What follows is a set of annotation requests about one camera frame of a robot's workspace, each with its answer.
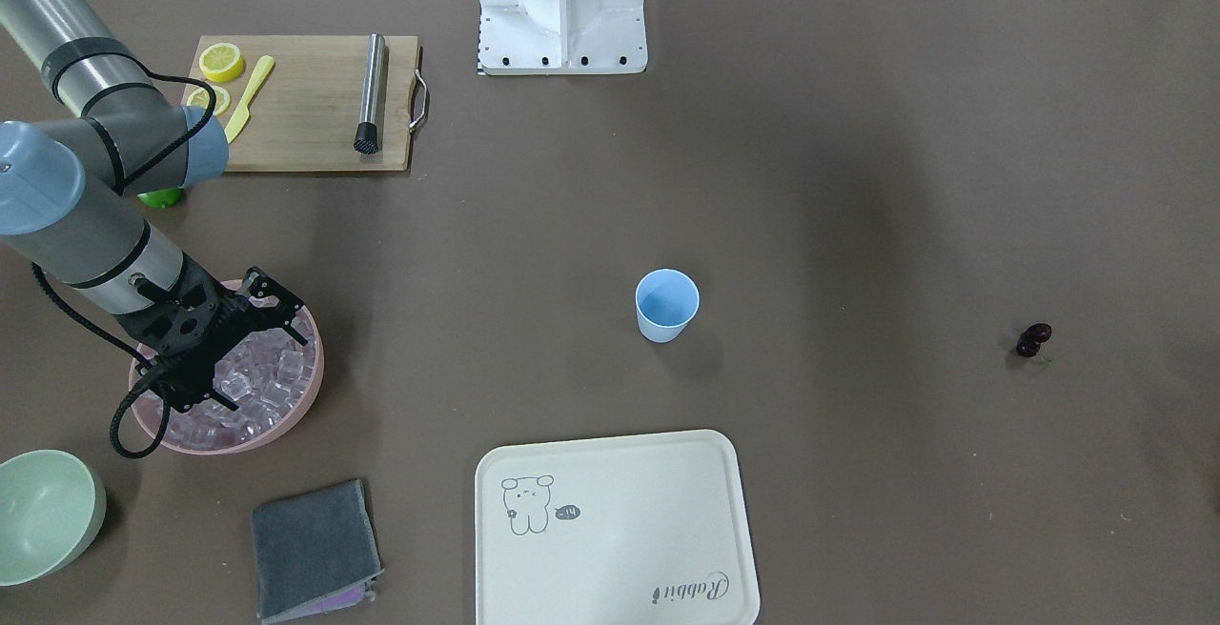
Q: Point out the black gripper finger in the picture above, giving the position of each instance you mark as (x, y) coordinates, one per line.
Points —
(261, 304)
(214, 385)

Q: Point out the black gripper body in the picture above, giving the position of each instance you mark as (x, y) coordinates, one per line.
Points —
(212, 288)

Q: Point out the steel muddler black tip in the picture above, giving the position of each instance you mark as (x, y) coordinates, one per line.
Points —
(367, 131)

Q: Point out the green ceramic bowl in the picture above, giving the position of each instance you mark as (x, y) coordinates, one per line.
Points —
(52, 508)

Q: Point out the green lime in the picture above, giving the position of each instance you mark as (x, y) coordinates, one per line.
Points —
(162, 199)

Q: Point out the grey folded cloth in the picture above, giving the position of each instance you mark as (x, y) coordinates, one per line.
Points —
(315, 553)

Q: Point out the yellow plastic knife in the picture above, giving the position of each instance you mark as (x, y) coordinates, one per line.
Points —
(240, 115)

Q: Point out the cream rabbit tray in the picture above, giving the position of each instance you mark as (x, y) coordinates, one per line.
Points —
(632, 529)

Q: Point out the clear ice cubes pile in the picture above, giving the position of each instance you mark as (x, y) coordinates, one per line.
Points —
(262, 392)

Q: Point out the wooden cutting board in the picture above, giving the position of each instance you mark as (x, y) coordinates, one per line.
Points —
(305, 116)

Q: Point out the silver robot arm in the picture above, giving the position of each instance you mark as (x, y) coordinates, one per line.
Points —
(65, 202)

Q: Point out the pink bowl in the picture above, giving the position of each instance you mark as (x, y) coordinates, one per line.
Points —
(295, 406)

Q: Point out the lemon half lower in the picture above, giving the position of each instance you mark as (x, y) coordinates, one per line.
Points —
(222, 62)

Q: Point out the dark cherry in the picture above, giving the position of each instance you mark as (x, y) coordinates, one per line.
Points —
(1027, 346)
(1038, 333)

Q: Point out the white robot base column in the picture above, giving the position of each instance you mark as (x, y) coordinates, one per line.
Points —
(561, 37)

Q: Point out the lemon slice upper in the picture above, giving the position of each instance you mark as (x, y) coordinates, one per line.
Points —
(210, 95)

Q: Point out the light blue plastic cup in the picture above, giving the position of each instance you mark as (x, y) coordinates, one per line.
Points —
(666, 300)

